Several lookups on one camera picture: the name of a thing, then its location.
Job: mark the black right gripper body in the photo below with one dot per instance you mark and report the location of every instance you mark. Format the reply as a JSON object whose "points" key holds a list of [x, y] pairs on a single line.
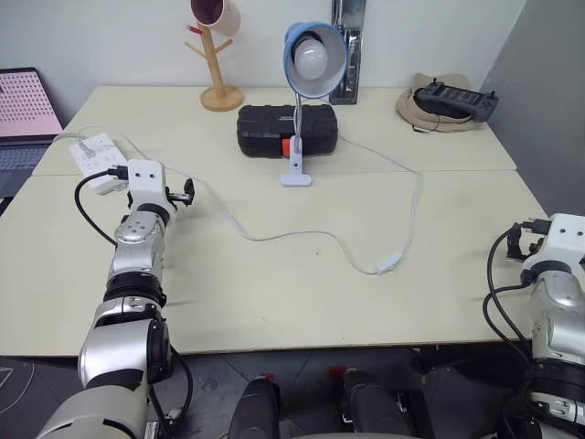
{"points": [[518, 242]]}

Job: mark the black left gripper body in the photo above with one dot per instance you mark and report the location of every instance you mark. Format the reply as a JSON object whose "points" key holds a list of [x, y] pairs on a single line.
{"points": [[189, 192]]}

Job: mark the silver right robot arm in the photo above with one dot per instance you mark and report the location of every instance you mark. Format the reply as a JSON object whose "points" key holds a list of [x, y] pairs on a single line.
{"points": [[557, 292]]}

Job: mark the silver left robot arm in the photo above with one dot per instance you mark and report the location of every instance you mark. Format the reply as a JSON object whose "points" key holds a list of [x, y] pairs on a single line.
{"points": [[132, 267]]}

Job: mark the blue shade desk lamp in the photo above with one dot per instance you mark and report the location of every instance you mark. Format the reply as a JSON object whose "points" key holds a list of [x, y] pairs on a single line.
{"points": [[292, 55]]}

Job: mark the black plastic tool case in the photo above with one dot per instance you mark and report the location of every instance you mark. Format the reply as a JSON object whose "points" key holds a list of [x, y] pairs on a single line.
{"points": [[265, 128]]}

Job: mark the wooden mug tree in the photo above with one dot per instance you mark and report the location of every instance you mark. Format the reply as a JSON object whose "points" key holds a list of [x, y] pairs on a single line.
{"points": [[222, 98]]}

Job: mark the white power strip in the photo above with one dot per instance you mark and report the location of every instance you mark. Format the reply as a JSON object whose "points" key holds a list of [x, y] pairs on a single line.
{"points": [[93, 153]]}

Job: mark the black handheld remote controller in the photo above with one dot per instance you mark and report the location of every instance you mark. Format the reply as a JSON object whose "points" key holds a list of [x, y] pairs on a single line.
{"points": [[457, 98]]}

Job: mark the beige cloth hat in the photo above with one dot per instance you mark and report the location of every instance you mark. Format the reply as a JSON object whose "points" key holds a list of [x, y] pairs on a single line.
{"points": [[411, 110]]}

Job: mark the beige cup maroon inside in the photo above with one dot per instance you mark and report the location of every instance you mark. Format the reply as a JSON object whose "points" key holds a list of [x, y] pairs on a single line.
{"points": [[228, 20]]}

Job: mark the white light bulb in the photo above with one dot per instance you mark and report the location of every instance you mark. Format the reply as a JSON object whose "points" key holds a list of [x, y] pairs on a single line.
{"points": [[311, 57]]}

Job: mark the laptop with pink screen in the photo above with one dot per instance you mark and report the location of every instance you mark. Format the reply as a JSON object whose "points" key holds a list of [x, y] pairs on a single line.
{"points": [[23, 105]]}

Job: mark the dark rounded shape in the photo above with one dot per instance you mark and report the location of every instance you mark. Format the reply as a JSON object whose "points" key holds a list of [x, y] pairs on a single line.
{"points": [[370, 407], [253, 411]]}

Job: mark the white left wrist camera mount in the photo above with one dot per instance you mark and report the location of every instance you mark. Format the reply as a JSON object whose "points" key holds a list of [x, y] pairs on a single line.
{"points": [[146, 183]]}

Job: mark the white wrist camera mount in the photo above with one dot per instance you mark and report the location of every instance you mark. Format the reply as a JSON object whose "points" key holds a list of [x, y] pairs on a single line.
{"points": [[564, 242], [146, 183]]}

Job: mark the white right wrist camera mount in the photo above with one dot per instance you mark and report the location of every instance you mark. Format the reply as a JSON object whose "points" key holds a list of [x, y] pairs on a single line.
{"points": [[564, 242]]}

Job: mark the silver metal wall bracket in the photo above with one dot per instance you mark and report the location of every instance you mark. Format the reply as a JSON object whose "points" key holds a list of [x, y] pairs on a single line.
{"points": [[352, 46]]}

